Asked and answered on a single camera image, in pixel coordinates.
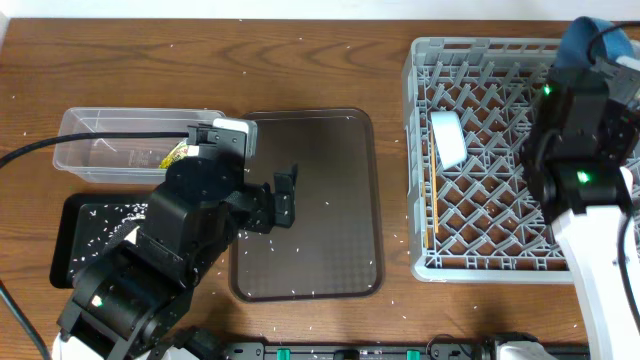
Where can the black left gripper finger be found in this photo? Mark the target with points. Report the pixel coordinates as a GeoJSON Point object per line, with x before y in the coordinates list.
{"type": "Point", "coordinates": [285, 184]}
{"type": "Point", "coordinates": [284, 206]}

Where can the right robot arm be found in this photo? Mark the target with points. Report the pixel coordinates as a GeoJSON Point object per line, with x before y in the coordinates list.
{"type": "Point", "coordinates": [586, 126]}

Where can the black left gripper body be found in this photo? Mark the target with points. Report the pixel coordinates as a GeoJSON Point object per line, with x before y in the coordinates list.
{"type": "Point", "coordinates": [254, 208]}

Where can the clear plastic bin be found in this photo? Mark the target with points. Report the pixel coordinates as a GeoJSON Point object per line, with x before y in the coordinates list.
{"type": "Point", "coordinates": [122, 161]}

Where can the dark brown serving tray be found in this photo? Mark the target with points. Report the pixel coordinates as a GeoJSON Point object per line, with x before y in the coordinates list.
{"type": "Point", "coordinates": [334, 249]}

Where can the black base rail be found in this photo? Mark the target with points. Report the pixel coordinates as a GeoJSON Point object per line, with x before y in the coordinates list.
{"type": "Point", "coordinates": [441, 347]}

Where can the yellow snack wrapper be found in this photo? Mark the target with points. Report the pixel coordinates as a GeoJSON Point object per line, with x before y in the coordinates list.
{"type": "Point", "coordinates": [179, 152]}

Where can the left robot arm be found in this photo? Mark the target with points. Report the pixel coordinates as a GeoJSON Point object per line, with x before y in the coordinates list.
{"type": "Point", "coordinates": [124, 304]}

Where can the blue plate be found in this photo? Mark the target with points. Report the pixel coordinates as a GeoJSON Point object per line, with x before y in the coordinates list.
{"type": "Point", "coordinates": [588, 39]}

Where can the light blue rice bowl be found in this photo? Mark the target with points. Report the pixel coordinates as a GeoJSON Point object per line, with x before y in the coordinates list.
{"type": "Point", "coordinates": [449, 138]}

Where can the grey dishwasher rack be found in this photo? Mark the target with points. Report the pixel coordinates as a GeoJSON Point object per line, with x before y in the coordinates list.
{"type": "Point", "coordinates": [491, 229]}

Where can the black bin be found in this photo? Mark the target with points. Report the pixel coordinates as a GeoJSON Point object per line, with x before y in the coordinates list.
{"type": "Point", "coordinates": [87, 224]}

